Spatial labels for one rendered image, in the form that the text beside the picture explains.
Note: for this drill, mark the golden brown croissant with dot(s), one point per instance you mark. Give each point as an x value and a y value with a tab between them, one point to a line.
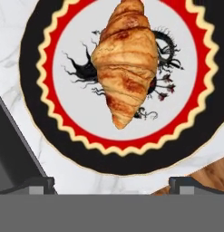
125	66

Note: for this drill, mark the black red patterned plate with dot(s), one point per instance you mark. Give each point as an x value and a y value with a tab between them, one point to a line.
71	120

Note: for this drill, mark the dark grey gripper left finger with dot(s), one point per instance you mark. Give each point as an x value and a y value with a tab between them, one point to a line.
40	184

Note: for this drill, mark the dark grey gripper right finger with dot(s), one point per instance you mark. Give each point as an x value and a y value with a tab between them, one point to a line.
183	184

